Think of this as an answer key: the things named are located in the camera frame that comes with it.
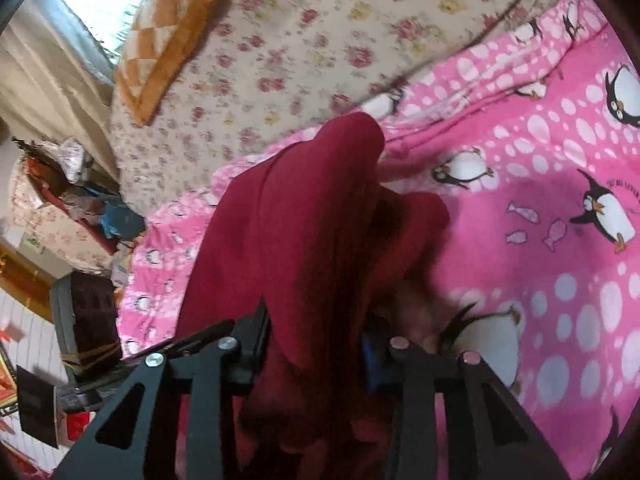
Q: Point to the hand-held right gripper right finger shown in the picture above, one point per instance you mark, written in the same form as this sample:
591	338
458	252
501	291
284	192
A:
374	367

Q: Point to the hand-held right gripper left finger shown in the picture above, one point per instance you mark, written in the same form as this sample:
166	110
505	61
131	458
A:
252	355

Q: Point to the dark red garment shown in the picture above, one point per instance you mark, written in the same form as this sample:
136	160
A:
310	235

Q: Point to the blue plastic bag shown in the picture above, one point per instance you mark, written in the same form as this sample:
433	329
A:
120	220

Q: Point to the pink penguin print blanket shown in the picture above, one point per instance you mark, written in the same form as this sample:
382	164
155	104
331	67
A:
525	220

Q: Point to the black flat board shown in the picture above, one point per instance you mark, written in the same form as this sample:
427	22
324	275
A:
37	405

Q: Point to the beige floral bedspread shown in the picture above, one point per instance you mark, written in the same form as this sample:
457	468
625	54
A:
310	40

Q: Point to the orange checkered pillow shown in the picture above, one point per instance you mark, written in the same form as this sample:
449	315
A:
165	40

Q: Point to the beige curtain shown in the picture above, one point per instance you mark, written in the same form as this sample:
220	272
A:
50	75

